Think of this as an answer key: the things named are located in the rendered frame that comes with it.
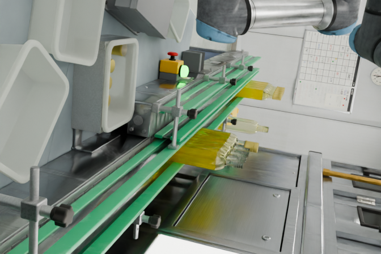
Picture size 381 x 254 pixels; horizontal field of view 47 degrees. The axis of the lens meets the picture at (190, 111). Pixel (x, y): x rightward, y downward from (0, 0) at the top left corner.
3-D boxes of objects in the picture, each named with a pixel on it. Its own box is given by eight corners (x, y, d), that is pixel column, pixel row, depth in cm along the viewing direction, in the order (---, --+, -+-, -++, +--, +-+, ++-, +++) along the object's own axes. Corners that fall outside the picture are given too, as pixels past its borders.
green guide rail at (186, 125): (153, 137, 127) (180, 142, 125) (154, 134, 127) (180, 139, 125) (247, 67, 291) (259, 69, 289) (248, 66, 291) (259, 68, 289)
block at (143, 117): (125, 134, 124) (148, 139, 122) (127, 102, 122) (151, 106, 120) (130, 131, 127) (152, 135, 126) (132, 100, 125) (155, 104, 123)
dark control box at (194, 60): (180, 69, 188) (198, 72, 186) (181, 50, 186) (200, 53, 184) (185, 67, 195) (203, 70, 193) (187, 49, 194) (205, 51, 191)
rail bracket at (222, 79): (202, 81, 177) (235, 86, 173) (204, 63, 175) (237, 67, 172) (204, 79, 180) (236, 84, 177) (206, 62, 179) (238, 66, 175)
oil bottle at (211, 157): (155, 159, 133) (224, 173, 128) (156, 141, 132) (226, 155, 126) (161, 153, 138) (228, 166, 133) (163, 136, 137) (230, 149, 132)
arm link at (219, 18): (190, -18, 120) (346, -19, 141) (187, 36, 127) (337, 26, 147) (209, -9, 110) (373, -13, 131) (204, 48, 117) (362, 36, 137)
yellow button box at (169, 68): (157, 78, 162) (176, 81, 160) (159, 58, 160) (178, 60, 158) (163, 75, 169) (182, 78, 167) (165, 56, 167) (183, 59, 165)
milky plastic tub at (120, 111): (72, 129, 107) (104, 135, 105) (76, 36, 101) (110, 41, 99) (105, 114, 123) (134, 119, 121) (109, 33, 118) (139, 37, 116)
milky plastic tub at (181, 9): (157, 42, 160) (180, 45, 158) (139, 9, 139) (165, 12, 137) (169, 1, 165) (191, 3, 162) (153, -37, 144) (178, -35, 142)
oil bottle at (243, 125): (212, 127, 211) (266, 137, 205) (213, 116, 210) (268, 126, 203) (215, 123, 217) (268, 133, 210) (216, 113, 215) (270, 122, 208)
